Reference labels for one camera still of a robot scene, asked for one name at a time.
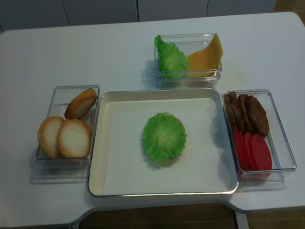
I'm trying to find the brown meat patty back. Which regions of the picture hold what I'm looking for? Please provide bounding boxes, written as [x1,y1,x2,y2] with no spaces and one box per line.
[224,94,237,130]

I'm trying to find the green lettuce leaf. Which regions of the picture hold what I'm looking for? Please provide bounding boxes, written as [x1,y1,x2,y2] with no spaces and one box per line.
[142,112,187,167]

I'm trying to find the clear lettuce cheese container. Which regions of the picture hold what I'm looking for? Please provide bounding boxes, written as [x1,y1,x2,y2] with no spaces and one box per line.
[154,33,222,88]

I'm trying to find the tilted bun back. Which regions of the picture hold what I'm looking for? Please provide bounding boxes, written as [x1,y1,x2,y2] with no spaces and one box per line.
[64,88,97,119]

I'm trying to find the green lettuce leaves in container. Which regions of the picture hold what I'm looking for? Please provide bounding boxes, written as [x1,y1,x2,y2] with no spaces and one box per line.
[154,35,188,79]

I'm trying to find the red tomato slice back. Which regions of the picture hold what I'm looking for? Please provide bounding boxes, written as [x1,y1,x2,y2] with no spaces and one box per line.
[233,128,246,170]

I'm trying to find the bottom bun on tray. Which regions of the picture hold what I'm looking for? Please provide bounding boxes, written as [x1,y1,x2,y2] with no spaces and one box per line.
[148,114,187,166]

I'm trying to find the red tomato slice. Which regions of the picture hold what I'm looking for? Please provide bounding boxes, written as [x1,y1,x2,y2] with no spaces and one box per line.
[250,134,272,171]
[242,132,255,170]
[233,128,246,170]

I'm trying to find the white paper tray liner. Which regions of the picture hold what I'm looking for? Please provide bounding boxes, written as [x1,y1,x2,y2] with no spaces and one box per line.
[104,98,230,195]

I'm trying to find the brown meat patty front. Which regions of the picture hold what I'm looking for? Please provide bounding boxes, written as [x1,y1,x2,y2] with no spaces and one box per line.
[245,95,270,137]

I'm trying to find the white metal baking tray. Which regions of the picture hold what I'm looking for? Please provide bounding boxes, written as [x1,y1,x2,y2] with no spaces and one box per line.
[88,88,238,197]

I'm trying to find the bun front middle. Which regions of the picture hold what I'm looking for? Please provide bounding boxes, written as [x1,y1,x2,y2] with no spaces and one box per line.
[57,119,92,158]

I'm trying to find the clear bun container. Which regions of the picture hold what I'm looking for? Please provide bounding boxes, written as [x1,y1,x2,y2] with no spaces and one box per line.
[35,85,100,168]

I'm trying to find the clear meat tomato container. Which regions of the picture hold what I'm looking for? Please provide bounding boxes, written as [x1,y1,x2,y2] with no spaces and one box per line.
[222,90,296,182]

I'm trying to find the brown meat patty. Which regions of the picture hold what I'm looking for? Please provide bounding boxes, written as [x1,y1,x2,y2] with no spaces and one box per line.
[245,95,270,137]
[238,94,255,134]
[224,94,237,130]
[229,92,245,133]

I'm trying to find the yellow cheese slices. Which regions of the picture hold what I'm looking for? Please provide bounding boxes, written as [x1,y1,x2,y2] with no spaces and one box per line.
[187,33,223,78]

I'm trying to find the bun far left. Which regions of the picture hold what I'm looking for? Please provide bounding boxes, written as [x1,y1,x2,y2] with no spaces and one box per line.
[37,116,64,158]

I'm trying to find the red tomato slice front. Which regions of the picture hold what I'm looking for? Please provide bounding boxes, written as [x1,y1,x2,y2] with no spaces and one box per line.
[250,134,272,171]

